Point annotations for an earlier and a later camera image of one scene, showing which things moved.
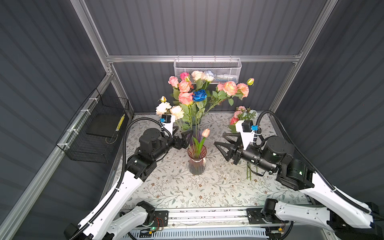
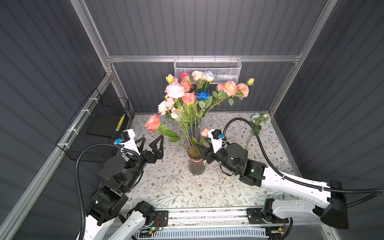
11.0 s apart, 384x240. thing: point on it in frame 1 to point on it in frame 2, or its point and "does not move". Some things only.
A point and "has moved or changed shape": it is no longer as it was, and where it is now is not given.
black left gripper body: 178,145 to 145,158
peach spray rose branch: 229,90 does not move
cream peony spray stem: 165,108 has moved or changed shape
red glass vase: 197,152 does not move
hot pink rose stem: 185,76 does not move
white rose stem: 209,76 does not move
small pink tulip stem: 198,147 does not move
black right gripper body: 251,154 to 218,157
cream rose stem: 198,76 does not move
